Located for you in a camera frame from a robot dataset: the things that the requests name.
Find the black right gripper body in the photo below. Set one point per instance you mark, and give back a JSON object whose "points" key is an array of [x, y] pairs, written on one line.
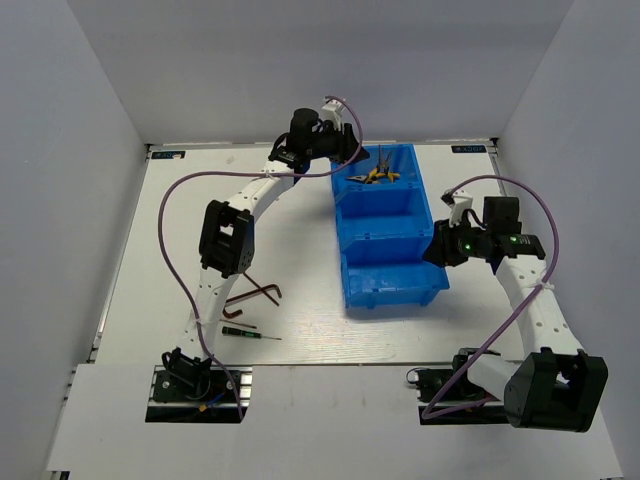
{"points": [[457, 244]]}

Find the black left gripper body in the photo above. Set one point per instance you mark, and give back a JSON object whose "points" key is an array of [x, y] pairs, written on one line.
{"points": [[331, 143]]}

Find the yellow black combination pliers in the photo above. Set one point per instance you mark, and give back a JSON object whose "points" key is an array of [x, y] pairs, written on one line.
{"points": [[375, 177]]}

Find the yellow needle-nose pliers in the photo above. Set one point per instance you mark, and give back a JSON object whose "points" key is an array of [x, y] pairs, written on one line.
{"points": [[384, 159]]}

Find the blue plastic three-compartment bin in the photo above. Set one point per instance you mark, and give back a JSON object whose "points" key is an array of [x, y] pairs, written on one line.
{"points": [[382, 232]]}

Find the medium brown hex key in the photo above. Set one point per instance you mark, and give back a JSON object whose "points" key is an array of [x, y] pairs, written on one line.
{"points": [[228, 314]]}

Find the small brown hex key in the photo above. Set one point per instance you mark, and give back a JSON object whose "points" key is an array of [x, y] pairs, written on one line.
{"points": [[271, 291]]}

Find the black green handled screwdriver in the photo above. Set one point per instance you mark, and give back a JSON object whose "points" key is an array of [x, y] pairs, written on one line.
{"points": [[236, 332]]}

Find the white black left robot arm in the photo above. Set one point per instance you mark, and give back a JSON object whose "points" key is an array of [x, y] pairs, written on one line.
{"points": [[227, 240]]}

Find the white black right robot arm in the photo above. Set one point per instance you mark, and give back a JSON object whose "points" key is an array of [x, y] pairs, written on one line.
{"points": [[558, 386]]}

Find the right table corner label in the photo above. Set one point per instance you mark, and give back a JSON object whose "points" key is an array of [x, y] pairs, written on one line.
{"points": [[468, 149]]}

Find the table corner label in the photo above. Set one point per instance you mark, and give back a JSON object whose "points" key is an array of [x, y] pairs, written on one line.
{"points": [[166, 155], [468, 149]]}

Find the left table corner label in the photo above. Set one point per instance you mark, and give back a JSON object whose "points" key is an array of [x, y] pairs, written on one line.
{"points": [[166, 155]]}

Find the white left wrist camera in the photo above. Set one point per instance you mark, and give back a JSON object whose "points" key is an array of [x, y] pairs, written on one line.
{"points": [[332, 111]]}

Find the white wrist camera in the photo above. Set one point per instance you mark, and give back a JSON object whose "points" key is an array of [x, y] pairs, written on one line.
{"points": [[458, 201], [332, 111]]}

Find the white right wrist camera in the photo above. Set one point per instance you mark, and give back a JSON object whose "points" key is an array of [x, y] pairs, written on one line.
{"points": [[458, 201]]}

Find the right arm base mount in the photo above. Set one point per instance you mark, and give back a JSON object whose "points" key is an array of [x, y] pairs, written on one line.
{"points": [[427, 382]]}

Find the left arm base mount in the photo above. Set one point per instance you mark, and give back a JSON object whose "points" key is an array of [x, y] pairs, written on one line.
{"points": [[194, 391]]}

